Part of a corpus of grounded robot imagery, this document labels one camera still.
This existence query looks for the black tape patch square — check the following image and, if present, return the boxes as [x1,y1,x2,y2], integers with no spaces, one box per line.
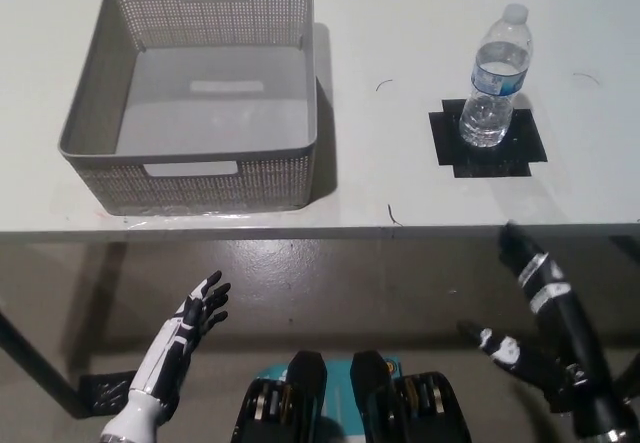
[428,97,549,180]

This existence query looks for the clear plastic water bottle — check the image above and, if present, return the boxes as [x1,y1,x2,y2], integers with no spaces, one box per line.
[458,3,532,149]

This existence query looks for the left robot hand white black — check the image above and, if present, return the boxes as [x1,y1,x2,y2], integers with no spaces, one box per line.
[128,269,233,422]

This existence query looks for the dark metal table leg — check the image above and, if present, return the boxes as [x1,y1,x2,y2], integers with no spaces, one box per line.
[0,307,96,420]

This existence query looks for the right robot hand black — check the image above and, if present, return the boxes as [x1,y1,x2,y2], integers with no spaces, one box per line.
[457,220,627,438]

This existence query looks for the black robot legs with teal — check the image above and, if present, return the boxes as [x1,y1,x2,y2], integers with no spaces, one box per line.
[229,348,474,443]

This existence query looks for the grey perforated plastic basket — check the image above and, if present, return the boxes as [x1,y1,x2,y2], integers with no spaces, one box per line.
[57,0,320,217]

